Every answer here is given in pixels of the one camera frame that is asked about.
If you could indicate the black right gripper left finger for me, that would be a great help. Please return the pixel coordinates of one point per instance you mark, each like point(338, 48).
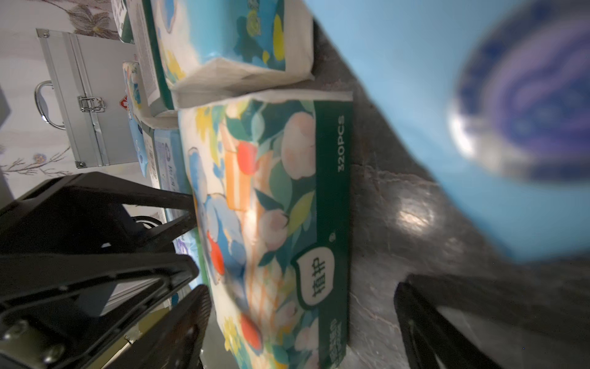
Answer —
point(176, 340)

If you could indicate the light blue tissue pack front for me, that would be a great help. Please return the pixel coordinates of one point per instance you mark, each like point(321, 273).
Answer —
point(167, 172)

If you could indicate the silver metal case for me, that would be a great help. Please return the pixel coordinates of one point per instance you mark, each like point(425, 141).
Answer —
point(88, 79)

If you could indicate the floral cartoon tissue pack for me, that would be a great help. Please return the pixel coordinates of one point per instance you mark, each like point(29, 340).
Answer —
point(270, 176)

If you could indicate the cartoon elephant tissue pack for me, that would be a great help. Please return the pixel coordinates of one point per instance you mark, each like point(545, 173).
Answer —
point(212, 50)

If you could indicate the green white tissue pack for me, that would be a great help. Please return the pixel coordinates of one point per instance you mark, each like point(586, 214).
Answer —
point(159, 97)

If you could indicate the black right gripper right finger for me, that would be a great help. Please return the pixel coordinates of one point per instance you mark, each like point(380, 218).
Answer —
point(449, 321)

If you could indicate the light blue purple-logo tissue pack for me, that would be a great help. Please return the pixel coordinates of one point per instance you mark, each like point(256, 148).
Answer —
point(492, 98)

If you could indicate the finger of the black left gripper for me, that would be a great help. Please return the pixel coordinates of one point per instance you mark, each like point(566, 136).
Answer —
point(79, 300)
point(87, 213)

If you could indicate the cartoon tissue pack tilted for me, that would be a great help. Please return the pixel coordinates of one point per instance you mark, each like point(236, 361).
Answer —
point(138, 112)

